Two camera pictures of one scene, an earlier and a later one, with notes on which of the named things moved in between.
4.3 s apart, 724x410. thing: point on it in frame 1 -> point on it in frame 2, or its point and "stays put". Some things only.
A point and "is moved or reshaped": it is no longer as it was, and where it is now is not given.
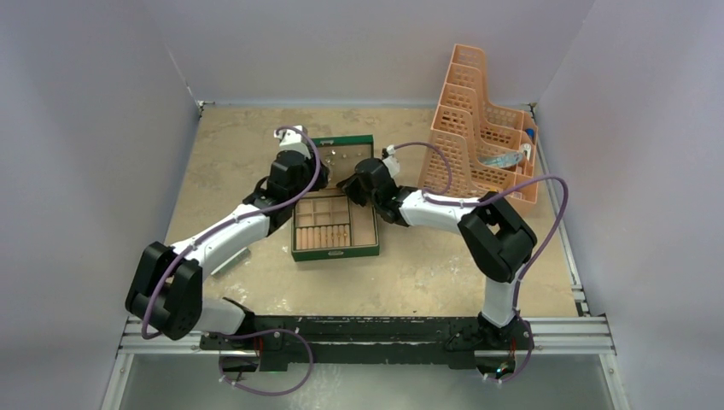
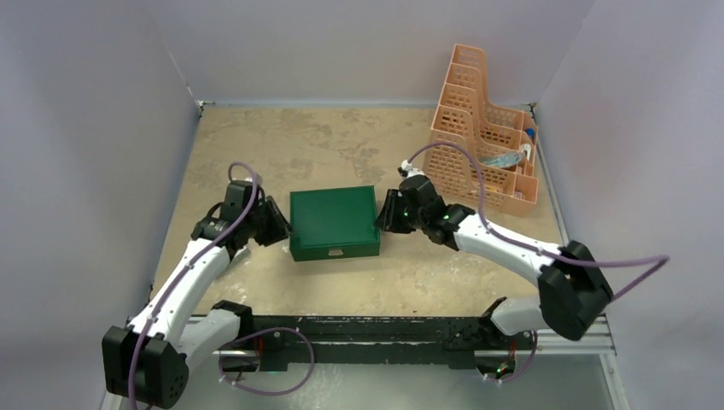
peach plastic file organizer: (475, 149) stays put
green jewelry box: (333, 223) is moved or reshaped
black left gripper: (321, 180) -> (279, 228)
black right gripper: (349, 188) -> (388, 219)
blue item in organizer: (502, 160) stays put
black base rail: (271, 339) stays put
